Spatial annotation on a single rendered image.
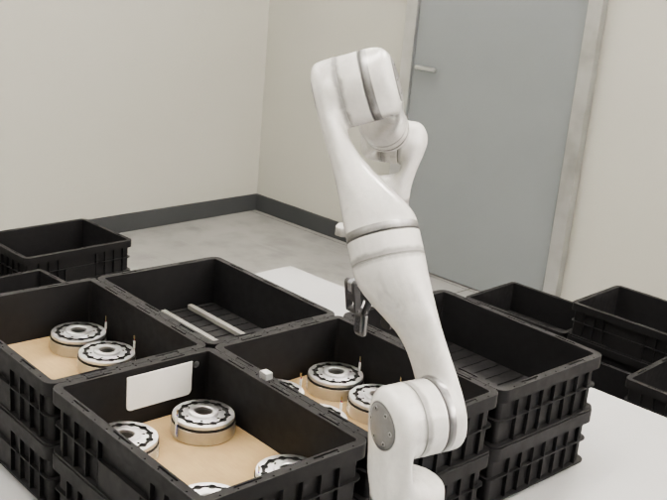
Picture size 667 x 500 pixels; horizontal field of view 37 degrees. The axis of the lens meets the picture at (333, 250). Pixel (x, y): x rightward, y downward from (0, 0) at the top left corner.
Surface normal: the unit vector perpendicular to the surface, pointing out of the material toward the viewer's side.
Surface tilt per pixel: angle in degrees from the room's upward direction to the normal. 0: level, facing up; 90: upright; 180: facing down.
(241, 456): 0
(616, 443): 0
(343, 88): 79
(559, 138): 90
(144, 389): 90
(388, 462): 95
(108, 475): 90
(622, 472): 0
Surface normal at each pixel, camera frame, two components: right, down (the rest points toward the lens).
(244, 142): 0.72, 0.27
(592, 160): -0.69, 0.15
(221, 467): 0.09, -0.95
